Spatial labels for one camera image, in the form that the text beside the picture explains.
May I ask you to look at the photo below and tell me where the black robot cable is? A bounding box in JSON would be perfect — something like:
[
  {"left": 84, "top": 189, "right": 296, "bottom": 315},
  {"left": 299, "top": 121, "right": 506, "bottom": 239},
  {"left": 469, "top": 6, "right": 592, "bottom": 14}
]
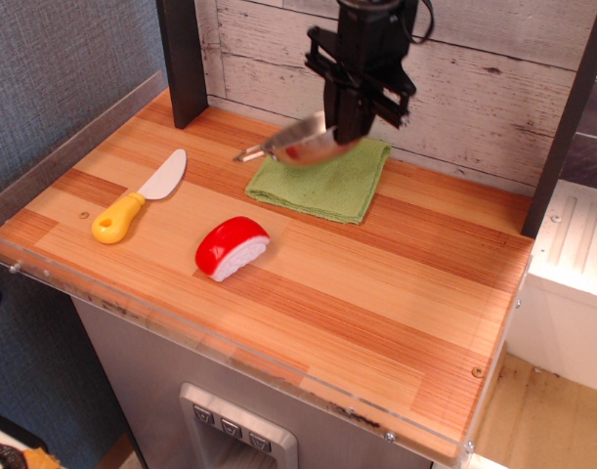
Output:
[{"left": 405, "top": 0, "right": 435, "bottom": 46}]

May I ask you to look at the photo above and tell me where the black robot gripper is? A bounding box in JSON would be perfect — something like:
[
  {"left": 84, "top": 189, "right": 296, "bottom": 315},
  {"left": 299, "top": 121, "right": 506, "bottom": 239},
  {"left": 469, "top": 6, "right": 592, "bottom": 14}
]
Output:
[{"left": 306, "top": 1, "right": 417, "bottom": 145}]

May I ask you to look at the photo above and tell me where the dark left post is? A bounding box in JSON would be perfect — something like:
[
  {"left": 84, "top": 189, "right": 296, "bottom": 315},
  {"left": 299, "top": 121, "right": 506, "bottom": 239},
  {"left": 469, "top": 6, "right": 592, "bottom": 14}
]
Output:
[{"left": 155, "top": 0, "right": 208, "bottom": 129}]

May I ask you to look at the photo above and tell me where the red white toy sushi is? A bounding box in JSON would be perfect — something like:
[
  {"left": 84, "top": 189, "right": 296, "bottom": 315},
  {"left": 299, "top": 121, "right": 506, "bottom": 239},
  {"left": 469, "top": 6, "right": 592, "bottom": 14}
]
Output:
[{"left": 194, "top": 216, "right": 270, "bottom": 282}]

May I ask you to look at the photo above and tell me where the yellow object bottom left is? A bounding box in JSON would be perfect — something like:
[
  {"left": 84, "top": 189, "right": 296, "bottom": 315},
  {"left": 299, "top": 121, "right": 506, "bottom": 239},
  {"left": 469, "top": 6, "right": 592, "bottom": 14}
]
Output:
[{"left": 21, "top": 448, "right": 63, "bottom": 469}]

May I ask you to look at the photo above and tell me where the green folded cloth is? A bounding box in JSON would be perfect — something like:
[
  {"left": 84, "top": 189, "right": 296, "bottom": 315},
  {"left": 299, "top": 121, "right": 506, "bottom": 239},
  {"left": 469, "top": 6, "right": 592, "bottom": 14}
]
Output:
[{"left": 245, "top": 139, "right": 391, "bottom": 225}]

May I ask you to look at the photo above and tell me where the dark right post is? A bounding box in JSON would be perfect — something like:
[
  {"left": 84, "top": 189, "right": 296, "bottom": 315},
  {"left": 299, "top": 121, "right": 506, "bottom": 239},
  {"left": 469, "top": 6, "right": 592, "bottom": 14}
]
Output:
[{"left": 521, "top": 15, "right": 597, "bottom": 238}]

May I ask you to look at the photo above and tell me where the dark post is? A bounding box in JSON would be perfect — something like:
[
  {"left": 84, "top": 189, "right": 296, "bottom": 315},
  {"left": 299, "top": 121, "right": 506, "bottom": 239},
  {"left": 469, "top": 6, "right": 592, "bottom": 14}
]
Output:
[
  {"left": 155, "top": 0, "right": 208, "bottom": 129},
  {"left": 521, "top": 15, "right": 597, "bottom": 238}
]

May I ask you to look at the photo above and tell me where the silver dispenser panel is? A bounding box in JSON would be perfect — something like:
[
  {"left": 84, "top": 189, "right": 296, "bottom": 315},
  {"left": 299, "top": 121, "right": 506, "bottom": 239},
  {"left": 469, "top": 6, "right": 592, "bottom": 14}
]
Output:
[{"left": 179, "top": 383, "right": 299, "bottom": 468}]

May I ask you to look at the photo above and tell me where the yellow handled toy knife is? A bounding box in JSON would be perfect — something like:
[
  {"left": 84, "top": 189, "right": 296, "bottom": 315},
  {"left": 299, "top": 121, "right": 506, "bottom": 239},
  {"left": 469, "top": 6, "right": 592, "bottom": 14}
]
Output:
[{"left": 91, "top": 149, "right": 188, "bottom": 244}]

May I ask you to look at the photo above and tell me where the white toy sink unit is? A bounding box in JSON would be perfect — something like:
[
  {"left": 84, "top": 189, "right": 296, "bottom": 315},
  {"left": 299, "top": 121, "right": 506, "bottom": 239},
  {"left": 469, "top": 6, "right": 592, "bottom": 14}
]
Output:
[{"left": 506, "top": 181, "right": 597, "bottom": 390}]

